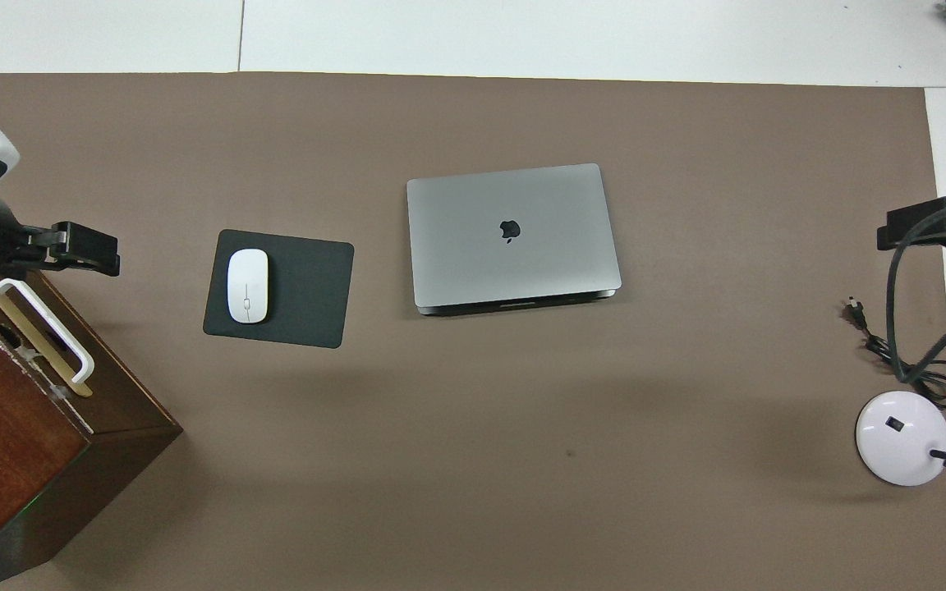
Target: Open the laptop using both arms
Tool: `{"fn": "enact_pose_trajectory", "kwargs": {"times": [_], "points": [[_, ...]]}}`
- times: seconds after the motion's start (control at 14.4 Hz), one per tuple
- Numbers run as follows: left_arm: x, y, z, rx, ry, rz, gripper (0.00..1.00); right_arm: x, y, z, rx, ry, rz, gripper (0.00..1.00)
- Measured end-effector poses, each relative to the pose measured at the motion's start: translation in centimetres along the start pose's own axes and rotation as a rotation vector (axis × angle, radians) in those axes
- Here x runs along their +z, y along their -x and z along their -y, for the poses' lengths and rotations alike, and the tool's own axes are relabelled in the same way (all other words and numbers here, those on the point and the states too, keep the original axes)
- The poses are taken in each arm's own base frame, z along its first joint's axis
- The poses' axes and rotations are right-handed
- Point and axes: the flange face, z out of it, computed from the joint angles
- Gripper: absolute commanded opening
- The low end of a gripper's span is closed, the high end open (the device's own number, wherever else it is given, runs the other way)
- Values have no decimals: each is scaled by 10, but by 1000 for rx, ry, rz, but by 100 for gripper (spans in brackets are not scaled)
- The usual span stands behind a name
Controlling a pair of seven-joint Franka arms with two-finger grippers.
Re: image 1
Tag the grey Apple laptop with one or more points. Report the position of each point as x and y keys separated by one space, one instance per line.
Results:
x=473 y=246

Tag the white computer mouse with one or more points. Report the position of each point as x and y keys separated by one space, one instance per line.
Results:
x=247 y=283

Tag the white desk lamp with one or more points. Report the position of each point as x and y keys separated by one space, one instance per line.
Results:
x=900 y=439

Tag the dark brown wooden box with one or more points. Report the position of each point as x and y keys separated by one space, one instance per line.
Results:
x=5 y=460

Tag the black mouse pad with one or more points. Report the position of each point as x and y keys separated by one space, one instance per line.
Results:
x=309 y=287

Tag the brown table mat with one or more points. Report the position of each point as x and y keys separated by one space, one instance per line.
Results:
x=522 y=451

